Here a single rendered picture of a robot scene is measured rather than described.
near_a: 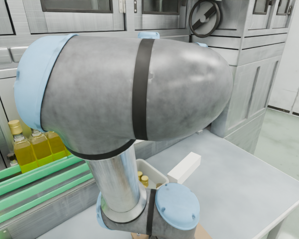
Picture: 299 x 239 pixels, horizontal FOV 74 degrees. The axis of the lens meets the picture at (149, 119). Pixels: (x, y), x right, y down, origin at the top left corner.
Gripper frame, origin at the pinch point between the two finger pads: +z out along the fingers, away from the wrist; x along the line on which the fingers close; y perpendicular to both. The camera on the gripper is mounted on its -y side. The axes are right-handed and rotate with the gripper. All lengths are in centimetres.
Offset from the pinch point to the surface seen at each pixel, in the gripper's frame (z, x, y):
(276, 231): 66, -38, 62
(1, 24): -38, 34, -39
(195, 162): 28.8, -2.3, 29.6
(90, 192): 26.5, 3.7, -24.2
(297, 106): 90, 72, 339
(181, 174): 28.2, -6.1, 17.0
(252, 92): 8, 18, 102
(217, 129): 29, 18, 69
